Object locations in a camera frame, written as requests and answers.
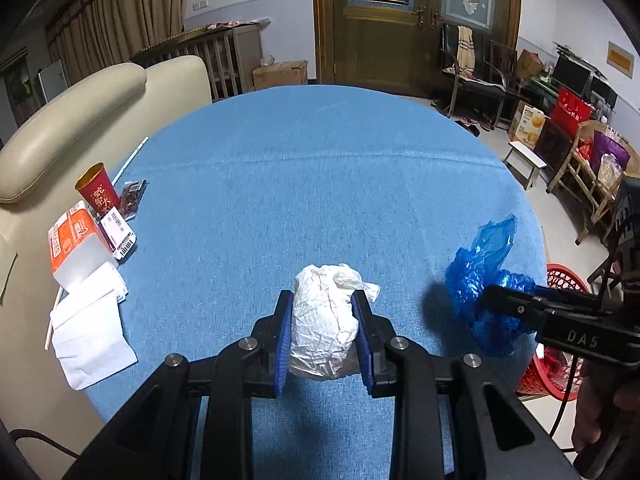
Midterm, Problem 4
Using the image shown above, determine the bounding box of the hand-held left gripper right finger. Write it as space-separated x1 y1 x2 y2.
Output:
350 290 581 480

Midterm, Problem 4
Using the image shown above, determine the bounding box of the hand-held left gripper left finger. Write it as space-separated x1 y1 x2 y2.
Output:
65 290 296 480

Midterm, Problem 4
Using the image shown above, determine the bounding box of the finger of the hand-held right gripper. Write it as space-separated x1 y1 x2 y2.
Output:
479 284 551 336
530 284 601 311

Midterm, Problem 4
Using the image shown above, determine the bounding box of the blue plastic bag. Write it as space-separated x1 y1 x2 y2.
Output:
444 214 538 358

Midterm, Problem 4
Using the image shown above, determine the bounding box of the white paper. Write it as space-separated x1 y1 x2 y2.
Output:
288 262 381 381

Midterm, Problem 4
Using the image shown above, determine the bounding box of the red plastic mesh basket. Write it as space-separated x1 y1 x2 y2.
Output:
515 262 593 401

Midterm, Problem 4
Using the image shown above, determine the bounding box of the person's right hand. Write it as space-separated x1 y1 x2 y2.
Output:
571 360 640 456

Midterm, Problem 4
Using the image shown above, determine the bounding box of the wicker chair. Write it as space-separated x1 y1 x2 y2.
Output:
547 119 640 246

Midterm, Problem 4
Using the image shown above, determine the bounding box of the clear plastic bag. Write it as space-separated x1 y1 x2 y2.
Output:
597 152 626 193

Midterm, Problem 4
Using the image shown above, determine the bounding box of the small white stool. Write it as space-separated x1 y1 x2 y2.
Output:
502 141 546 191

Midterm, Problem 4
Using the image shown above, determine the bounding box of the purple bag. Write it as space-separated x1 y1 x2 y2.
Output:
592 130 630 171

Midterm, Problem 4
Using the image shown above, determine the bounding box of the yellow printed carton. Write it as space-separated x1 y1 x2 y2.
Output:
507 101 551 150

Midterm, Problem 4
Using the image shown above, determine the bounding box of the blue tablecloth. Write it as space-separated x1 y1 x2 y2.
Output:
82 84 548 480

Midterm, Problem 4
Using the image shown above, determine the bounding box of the red gift bag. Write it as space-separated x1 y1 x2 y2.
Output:
550 87 593 133

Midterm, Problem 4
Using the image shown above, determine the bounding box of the white paper napkin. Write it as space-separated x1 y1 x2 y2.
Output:
49 261 138 392

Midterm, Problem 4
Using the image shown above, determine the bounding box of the white barcode label packet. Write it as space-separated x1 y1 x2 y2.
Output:
97 205 137 261

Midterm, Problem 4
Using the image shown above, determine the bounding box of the red snack packet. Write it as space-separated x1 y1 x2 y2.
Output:
120 179 149 221

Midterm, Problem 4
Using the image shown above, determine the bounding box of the black monitor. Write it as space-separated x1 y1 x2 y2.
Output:
550 55 593 98

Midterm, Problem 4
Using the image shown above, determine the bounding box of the black metal chair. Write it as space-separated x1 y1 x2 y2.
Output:
439 22 523 128

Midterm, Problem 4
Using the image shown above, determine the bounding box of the white straw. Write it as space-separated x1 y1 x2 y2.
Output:
111 136 150 186
44 285 65 351

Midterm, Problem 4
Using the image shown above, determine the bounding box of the open brown cardboard box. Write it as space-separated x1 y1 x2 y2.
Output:
515 49 545 81

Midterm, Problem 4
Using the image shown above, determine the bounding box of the red paper cup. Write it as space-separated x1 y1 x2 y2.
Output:
75 162 122 216

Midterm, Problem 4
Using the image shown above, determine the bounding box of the orange white tissue pack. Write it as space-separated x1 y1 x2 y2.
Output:
47 200 121 291

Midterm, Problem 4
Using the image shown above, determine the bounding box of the striped towel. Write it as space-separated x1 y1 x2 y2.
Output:
456 25 476 77

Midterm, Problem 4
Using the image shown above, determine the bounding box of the wooden glazed double door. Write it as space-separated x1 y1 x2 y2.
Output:
310 0 523 101

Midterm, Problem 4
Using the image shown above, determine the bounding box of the wooden slatted crib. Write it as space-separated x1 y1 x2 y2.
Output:
130 22 265 103

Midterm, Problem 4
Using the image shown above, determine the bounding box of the cream leather sofa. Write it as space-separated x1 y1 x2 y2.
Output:
0 55 213 480

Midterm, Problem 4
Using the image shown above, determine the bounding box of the white panel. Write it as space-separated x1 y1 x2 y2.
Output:
39 59 68 103

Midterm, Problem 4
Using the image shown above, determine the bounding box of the beige curtain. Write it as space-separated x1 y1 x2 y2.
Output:
45 0 193 88

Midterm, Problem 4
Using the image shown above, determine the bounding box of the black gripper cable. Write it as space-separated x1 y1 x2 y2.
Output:
7 427 81 461
547 355 576 438

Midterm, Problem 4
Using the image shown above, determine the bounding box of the yellow wall sign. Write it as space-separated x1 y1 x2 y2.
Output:
606 40 637 70

